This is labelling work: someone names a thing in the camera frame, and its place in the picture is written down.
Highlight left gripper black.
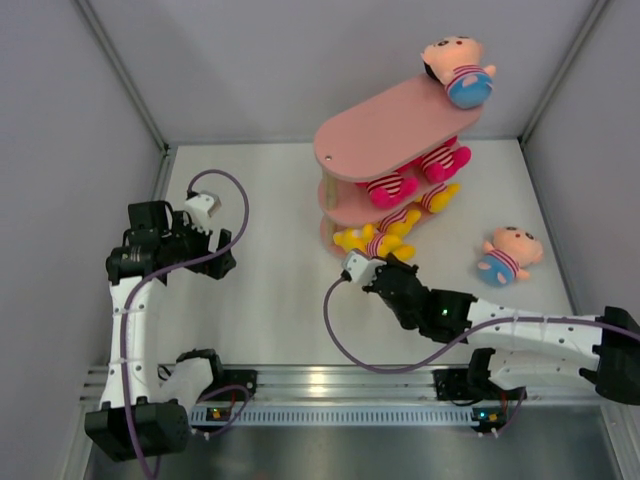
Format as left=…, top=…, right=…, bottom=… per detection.
left=160, top=211, right=235, bottom=280

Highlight yellow plush toy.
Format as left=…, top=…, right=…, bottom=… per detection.
left=376, top=208, right=422, bottom=238
left=333, top=224, right=416, bottom=262
left=414, top=183, right=460, bottom=214

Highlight pink white panda plush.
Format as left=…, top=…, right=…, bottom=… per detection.
left=356, top=171, right=419, bottom=209
left=418, top=136, right=472, bottom=183

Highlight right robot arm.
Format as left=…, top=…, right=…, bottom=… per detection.
left=345, top=252, right=639, bottom=405

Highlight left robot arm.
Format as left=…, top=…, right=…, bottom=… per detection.
left=84, top=193, right=236, bottom=462

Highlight yellow plush toy under shelf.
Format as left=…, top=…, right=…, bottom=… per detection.
left=414, top=183, right=460, bottom=214

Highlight pink three-tier shelf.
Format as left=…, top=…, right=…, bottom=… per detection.
left=313, top=74, right=483, bottom=256

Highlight boy doll on shelf top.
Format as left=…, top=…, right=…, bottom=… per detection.
left=421, top=36, right=497, bottom=110

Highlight boy doll blue shorts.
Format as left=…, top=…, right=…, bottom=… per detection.
left=476, top=226, right=544, bottom=287

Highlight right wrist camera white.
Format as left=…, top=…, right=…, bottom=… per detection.
left=341, top=249, right=387, bottom=287

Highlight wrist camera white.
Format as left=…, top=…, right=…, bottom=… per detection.
left=341, top=249, right=387, bottom=287
left=184, top=191, right=221, bottom=234

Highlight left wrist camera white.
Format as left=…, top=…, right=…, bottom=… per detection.
left=184, top=191, right=221, bottom=234

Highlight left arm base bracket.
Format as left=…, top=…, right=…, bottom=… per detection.
left=201, top=368, right=258, bottom=401

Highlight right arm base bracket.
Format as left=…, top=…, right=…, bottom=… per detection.
left=433, top=368, right=521, bottom=406

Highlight aluminium mounting rail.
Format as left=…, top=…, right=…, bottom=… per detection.
left=79, top=365, right=605, bottom=405

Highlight slotted cable duct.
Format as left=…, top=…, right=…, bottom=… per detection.
left=189, top=405, right=500, bottom=428

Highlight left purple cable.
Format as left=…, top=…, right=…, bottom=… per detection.
left=119, top=170, right=251, bottom=476

